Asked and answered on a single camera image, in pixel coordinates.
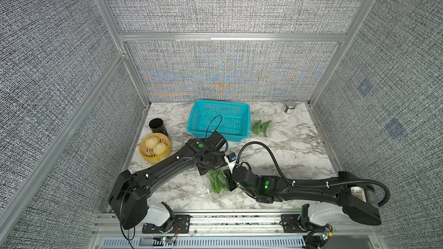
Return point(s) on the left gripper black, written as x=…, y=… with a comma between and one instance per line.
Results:
x=222, y=161

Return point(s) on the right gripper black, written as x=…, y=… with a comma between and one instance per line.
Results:
x=229, y=176

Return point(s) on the clear container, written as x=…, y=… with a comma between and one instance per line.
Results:
x=213, y=196

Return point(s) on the teal plastic basket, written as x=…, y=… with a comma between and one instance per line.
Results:
x=231, y=120

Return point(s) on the clear container peppers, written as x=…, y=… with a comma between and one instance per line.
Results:
x=270, y=130

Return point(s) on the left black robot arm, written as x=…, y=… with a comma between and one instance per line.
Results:
x=131, y=191

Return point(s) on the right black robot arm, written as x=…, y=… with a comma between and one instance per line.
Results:
x=359, y=199

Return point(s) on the white bun right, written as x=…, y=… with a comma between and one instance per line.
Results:
x=159, y=148

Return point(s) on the white bun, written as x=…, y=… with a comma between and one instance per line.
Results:
x=159, y=148
x=151, y=141

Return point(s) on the yellow steamer basket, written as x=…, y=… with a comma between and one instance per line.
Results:
x=148, y=155

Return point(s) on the white bun left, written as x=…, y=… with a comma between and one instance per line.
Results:
x=151, y=141

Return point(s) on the black cup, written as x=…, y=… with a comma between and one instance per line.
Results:
x=158, y=126

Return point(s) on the small metal tin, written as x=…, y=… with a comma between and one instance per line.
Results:
x=290, y=106

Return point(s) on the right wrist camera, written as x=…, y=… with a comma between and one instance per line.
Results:
x=232, y=158

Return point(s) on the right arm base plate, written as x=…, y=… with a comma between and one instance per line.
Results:
x=294, y=223

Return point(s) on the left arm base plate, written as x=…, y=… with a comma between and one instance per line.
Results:
x=180, y=225

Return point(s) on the front aluminium rail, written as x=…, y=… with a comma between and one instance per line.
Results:
x=235, y=229

